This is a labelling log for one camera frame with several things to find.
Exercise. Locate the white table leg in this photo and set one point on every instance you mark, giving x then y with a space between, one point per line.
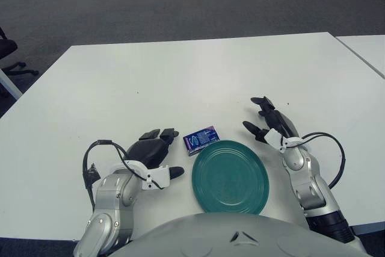
10 85

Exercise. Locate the white side table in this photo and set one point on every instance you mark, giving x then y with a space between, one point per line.
367 49

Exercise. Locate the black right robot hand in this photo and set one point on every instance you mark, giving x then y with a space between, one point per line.
276 121

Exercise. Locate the black office chair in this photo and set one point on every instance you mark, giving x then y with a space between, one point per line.
7 49

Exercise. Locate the grey robot torso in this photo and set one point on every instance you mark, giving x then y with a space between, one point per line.
240 236

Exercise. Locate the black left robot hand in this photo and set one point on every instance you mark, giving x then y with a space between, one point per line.
147 151

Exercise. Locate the blue gum pack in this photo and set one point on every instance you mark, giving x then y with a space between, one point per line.
201 141

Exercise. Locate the green round plate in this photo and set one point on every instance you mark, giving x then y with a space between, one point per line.
230 178

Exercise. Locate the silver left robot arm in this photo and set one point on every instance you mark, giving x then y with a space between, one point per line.
117 196

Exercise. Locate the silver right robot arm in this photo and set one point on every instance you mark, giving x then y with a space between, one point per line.
309 184

